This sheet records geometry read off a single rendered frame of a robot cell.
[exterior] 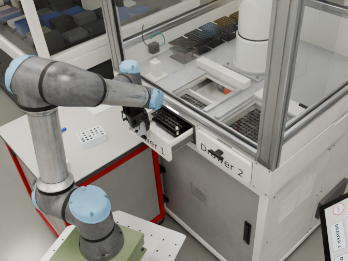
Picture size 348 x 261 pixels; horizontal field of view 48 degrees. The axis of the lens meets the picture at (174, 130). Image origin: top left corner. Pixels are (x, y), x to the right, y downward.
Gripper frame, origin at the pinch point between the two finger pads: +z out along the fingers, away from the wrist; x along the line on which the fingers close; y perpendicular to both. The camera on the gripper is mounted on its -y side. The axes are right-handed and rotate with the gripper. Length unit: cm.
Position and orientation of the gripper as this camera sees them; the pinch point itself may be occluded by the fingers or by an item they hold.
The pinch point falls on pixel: (143, 132)
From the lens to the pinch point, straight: 168.4
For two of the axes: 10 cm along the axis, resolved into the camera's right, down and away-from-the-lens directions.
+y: -7.5, 4.7, -4.7
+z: 0.6, 7.6, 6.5
